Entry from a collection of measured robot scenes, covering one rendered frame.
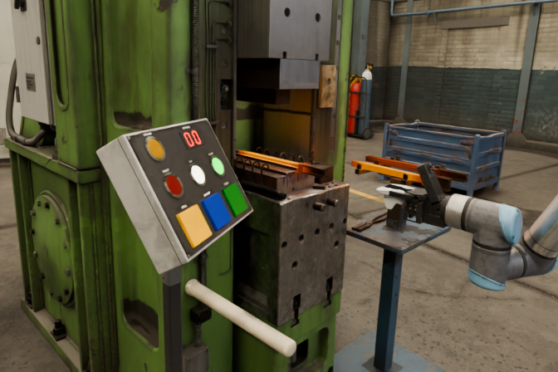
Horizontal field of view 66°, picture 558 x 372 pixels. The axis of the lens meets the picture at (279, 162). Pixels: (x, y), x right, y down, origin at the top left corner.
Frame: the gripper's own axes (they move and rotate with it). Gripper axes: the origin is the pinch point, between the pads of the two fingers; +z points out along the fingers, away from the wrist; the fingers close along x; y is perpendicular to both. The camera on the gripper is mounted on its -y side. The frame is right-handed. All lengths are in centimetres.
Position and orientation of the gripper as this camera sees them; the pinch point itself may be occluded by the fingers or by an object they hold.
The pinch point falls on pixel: (384, 186)
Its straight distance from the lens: 131.8
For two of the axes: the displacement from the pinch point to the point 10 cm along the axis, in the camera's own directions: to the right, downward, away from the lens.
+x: 6.9, -1.3, 7.1
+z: -7.2, -1.7, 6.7
